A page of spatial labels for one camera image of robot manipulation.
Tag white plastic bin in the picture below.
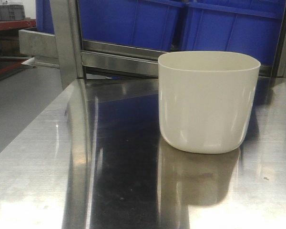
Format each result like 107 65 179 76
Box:
158 51 261 154

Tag stainless steel shelf rack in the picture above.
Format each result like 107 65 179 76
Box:
19 0 286 85

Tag blue crate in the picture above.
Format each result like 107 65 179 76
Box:
35 0 54 34
79 0 184 51
179 0 286 65

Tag blue crate far left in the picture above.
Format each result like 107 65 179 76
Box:
35 0 54 34

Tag blue crate right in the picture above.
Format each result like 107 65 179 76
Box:
179 0 286 65

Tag red storage rack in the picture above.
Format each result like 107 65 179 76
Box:
0 19 36 81

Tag grey crate background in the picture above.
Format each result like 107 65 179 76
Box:
0 5 25 21

